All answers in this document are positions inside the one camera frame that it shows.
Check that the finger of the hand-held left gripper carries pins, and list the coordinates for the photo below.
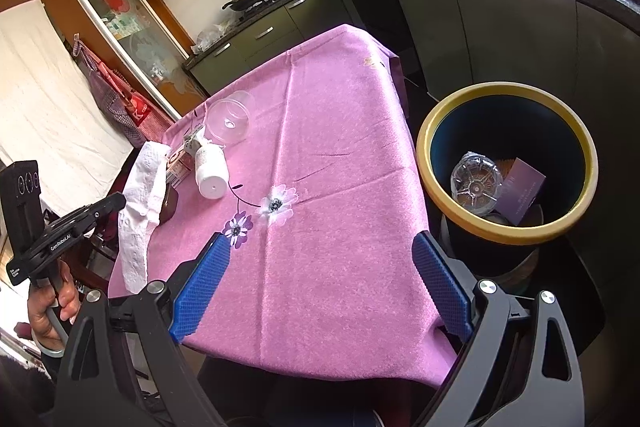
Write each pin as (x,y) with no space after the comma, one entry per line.
(107,205)

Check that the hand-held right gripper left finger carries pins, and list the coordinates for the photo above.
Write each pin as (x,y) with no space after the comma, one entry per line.
(202,287)

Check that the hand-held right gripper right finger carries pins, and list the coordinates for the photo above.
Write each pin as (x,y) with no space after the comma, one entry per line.
(442,287)

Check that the white paper napkin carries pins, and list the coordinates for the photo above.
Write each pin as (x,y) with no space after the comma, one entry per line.
(142,187)

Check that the red white milk carton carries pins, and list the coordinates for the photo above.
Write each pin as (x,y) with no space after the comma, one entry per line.
(177,167)

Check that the clear plastic container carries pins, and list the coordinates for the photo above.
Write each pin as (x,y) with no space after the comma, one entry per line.
(475,182)

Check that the purple cardboard box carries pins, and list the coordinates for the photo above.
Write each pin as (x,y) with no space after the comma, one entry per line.
(520,189)

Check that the clear plastic cup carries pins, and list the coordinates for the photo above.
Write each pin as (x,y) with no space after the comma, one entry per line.
(230,117)

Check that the yellow rimmed trash bin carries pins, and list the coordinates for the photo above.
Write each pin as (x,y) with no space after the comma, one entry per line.
(505,91)

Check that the person's left hand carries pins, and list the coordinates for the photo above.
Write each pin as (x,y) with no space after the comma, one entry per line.
(42,307)

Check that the dark brown plastic tray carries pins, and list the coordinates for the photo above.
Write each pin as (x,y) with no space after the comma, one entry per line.
(169,207)

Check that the red checked apron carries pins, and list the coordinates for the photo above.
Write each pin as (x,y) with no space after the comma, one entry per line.
(137,112)

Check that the red checked hanging bag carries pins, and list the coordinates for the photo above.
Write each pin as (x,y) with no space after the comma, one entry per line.
(107,104)

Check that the white plastic bottle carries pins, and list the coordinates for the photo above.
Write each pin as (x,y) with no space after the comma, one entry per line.
(210,167)

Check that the white hanging sheet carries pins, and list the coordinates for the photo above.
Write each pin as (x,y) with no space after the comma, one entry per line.
(40,82)

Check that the pink floral tablecloth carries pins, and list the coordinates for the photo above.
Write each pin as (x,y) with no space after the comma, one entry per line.
(325,207)

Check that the clear plastic bag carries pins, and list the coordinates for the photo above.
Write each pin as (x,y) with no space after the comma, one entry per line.
(212,39)

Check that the green lower kitchen cabinets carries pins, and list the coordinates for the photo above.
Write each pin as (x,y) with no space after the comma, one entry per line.
(430,17)

